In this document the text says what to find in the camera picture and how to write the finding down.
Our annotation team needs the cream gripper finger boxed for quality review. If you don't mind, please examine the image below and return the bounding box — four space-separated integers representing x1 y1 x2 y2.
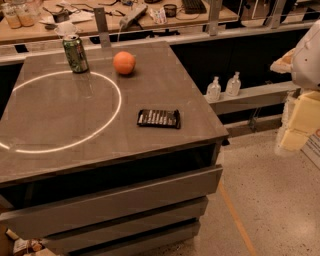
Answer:
275 91 320 156
270 49 295 74

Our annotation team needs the black rxbar chocolate bar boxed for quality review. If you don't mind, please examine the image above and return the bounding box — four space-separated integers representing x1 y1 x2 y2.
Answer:
137 109 181 129

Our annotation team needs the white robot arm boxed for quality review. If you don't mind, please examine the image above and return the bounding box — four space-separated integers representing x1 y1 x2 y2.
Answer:
270 20 320 156

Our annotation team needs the green soda can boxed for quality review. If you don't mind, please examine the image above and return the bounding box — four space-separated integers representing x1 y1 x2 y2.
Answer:
62 34 89 73

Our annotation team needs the clear sanitizer bottle right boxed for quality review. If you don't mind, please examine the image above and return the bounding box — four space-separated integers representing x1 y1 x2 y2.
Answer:
226 71 241 96

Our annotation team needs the clear sanitizer bottle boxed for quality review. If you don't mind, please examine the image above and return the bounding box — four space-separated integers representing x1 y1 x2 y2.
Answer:
206 76 221 101
226 71 241 96

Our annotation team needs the clear sanitizer bottle left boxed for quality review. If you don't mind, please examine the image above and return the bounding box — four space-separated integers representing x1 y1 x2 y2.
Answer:
206 76 221 101

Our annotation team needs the black keyboard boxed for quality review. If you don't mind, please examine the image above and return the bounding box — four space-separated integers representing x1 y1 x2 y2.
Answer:
181 0 207 14

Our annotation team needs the black round container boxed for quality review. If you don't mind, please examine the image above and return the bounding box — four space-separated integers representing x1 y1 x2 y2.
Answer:
163 4 177 18

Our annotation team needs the white snack packet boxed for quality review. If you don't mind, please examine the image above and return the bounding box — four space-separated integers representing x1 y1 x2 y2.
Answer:
149 8 167 24

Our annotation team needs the middle grey drawer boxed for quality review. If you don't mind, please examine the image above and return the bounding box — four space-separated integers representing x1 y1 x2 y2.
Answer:
45 196 208 255

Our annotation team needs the grey drawer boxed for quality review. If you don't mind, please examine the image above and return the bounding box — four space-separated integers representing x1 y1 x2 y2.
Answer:
1 165 222 238
45 196 208 255
69 219 200 256

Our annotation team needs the white power strip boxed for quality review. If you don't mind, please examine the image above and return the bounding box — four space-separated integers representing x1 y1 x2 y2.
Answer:
119 4 148 29

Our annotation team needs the orange fruit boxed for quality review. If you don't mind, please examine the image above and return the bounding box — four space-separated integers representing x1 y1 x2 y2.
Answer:
113 51 136 75

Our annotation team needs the bottom grey drawer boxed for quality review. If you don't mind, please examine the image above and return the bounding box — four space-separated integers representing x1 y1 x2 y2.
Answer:
69 219 200 256

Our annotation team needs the white paper cup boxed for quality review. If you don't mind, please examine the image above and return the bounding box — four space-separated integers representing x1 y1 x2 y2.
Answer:
54 22 78 37

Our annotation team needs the grey drawer cabinet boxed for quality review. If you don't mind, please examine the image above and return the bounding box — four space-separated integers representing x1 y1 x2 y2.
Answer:
0 40 230 256

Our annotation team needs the wooden background workbench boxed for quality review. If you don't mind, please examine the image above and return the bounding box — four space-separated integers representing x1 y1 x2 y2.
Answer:
0 0 238 45

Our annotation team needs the jar with orange contents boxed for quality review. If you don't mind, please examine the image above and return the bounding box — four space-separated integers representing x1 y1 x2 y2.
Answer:
1 3 21 29

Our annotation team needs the top grey drawer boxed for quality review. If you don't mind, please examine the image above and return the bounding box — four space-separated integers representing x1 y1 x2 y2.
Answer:
1 165 222 238

